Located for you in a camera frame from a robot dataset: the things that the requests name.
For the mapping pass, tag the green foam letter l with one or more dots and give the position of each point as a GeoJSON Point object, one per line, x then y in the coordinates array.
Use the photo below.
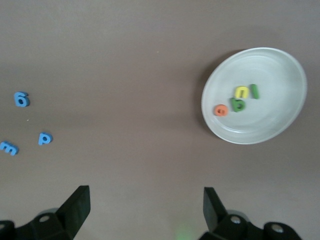
{"type": "Point", "coordinates": [255, 91]}

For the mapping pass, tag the green foam letter a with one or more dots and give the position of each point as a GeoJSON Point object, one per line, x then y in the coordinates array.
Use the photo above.
{"type": "Point", "coordinates": [235, 106]}

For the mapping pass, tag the yellow foam letter n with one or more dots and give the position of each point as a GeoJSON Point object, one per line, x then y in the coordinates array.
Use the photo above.
{"type": "Point", "coordinates": [241, 88]}

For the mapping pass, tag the blue foam letter g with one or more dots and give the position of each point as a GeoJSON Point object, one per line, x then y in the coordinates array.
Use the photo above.
{"type": "Point", "coordinates": [18, 95]}

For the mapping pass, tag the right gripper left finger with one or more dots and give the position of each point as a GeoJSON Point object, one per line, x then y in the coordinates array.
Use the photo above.
{"type": "Point", "coordinates": [70, 217]}

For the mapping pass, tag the blue foam letter m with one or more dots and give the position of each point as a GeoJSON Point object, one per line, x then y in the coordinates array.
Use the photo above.
{"type": "Point", "coordinates": [12, 150]}

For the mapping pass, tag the brown table cover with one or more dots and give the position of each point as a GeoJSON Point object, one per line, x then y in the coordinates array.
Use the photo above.
{"type": "Point", "coordinates": [125, 75]}

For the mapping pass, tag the blue foam letter p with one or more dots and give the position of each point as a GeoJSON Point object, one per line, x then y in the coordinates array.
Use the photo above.
{"type": "Point", "coordinates": [41, 140]}

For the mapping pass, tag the beige brown plate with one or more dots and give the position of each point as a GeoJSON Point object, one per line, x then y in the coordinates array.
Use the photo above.
{"type": "Point", "coordinates": [270, 72]}

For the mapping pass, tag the orange foam letter e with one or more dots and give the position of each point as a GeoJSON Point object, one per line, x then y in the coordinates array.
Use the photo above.
{"type": "Point", "coordinates": [216, 110]}

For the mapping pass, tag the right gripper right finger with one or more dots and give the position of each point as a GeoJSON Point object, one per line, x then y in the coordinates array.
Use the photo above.
{"type": "Point", "coordinates": [220, 225]}

